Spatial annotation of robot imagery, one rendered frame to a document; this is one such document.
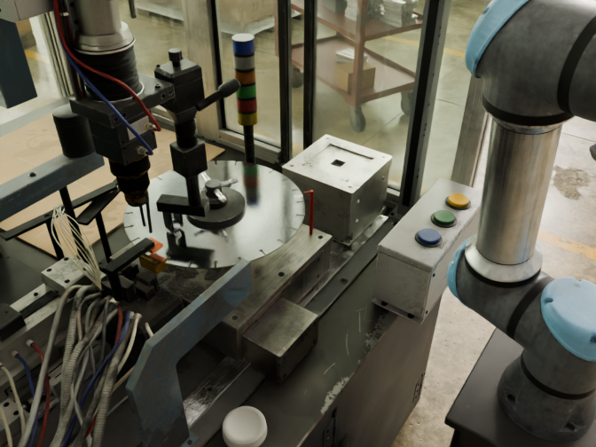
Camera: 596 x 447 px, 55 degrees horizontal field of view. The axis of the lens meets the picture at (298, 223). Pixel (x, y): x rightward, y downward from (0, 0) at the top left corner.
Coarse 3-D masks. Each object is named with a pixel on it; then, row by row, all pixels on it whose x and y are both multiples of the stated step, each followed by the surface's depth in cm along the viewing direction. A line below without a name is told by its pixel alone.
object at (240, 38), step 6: (234, 36) 117; (240, 36) 117; (246, 36) 117; (252, 36) 117; (234, 42) 116; (240, 42) 115; (246, 42) 115; (252, 42) 116; (234, 48) 116; (240, 48) 116; (246, 48) 116; (252, 48) 117; (240, 54) 116; (246, 54) 117
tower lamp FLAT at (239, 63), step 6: (234, 54) 118; (252, 54) 118; (234, 60) 118; (240, 60) 117; (246, 60) 117; (252, 60) 118; (234, 66) 119; (240, 66) 118; (246, 66) 118; (252, 66) 119
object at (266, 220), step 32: (160, 192) 109; (256, 192) 109; (288, 192) 109; (128, 224) 101; (160, 224) 101; (192, 224) 101; (224, 224) 101; (256, 224) 101; (288, 224) 101; (160, 256) 94; (192, 256) 94; (224, 256) 94; (256, 256) 94
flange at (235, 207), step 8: (224, 192) 105; (232, 192) 107; (216, 200) 103; (232, 200) 105; (240, 200) 105; (216, 208) 103; (224, 208) 103; (232, 208) 103; (240, 208) 103; (192, 216) 102; (200, 216) 101; (208, 216) 101; (216, 216) 101; (224, 216) 101; (232, 216) 102; (208, 224) 101; (216, 224) 101
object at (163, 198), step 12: (192, 180) 92; (192, 192) 93; (156, 204) 96; (168, 204) 95; (180, 204) 95; (192, 204) 94; (204, 204) 95; (168, 216) 97; (180, 216) 98; (204, 216) 95; (168, 228) 99
